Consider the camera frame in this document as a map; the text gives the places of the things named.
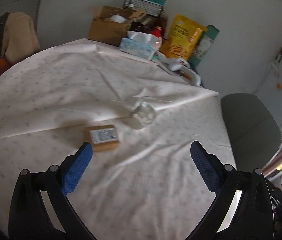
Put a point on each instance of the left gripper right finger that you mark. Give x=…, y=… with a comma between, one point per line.
x=209, y=167

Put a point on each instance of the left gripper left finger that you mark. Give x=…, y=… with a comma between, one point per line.
x=73, y=167

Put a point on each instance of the small brown cardboard box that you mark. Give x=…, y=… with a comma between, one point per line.
x=102, y=138

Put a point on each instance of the white patterned tablecloth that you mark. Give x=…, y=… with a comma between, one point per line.
x=141, y=182

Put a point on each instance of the small glass bottle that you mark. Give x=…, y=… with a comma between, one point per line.
x=143, y=114

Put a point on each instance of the white game controller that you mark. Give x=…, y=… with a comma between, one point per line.
x=183, y=68

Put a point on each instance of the yellow snack bag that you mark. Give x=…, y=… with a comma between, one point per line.
x=183, y=37

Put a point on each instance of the green tall box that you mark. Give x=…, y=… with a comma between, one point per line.
x=203, y=46

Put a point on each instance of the blue tissue pack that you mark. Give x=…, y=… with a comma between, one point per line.
x=139, y=44

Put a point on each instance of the red white bottle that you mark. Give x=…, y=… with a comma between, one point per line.
x=156, y=31

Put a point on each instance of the open cardboard box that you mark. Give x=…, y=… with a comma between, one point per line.
x=110, y=24

